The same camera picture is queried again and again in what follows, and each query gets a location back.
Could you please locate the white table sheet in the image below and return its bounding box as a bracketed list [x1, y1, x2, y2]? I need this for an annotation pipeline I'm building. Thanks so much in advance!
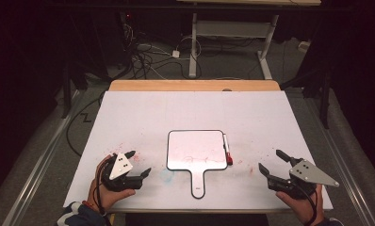
[62, 89, 334, 212]

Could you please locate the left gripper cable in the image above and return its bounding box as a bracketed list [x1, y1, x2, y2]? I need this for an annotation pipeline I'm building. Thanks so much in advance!
[93, 155, 114, 218]

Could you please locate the tangle of floor cables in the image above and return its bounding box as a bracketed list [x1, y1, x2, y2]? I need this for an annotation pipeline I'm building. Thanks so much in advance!
[118, 23, 204, 80]

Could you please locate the metal floor rail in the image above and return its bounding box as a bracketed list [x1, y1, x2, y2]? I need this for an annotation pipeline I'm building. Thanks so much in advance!
[302, 93, 375, 226]
[1, 89, 85, 226]

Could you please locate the person's left hand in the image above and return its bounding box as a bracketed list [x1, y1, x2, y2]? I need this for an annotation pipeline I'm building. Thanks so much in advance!
[87, 155, 137, 215]

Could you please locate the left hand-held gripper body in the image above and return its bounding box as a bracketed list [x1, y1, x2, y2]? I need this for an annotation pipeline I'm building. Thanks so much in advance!
[100, 153, 144, 192]

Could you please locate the long black floor cable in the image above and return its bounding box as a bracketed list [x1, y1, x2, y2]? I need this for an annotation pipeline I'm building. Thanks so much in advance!
[65, 89, 107, 158]

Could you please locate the wooden table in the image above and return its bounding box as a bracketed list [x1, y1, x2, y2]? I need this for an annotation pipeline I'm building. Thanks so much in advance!
[108, 79, 282, 92]

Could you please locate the person's right hand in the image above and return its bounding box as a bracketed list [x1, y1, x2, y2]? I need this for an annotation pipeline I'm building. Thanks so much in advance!
[275, 183, 325, 226]

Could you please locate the black stand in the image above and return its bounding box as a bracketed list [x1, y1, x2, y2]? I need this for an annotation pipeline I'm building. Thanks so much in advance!
[280, 62, 332, 130]
[60, 60, 113, 120]

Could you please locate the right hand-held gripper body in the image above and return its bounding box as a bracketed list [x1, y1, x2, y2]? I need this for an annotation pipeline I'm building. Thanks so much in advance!
[267, 156, 340, 201]

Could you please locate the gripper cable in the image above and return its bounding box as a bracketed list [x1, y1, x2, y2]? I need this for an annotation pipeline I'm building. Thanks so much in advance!
[293, 182, 318, 226]
[93, 155, 114, 218]

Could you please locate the white marker with red cap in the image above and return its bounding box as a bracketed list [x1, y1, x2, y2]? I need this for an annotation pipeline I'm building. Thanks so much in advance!
[222, 134, 235, 167]

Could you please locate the small whiteboard with handle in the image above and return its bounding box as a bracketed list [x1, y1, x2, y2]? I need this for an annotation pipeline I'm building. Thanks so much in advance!
[166, 129, 229, 200]

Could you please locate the white desk frame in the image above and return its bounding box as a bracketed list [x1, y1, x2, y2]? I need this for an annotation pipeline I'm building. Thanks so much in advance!
[175, 0, 322, 80]

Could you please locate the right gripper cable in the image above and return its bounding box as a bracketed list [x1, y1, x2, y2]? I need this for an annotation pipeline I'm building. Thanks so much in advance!
[293, 182, 318, 226]

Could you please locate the small white box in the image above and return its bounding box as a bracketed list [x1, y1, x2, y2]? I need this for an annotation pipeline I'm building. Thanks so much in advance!
[298, 40, 312, 54]

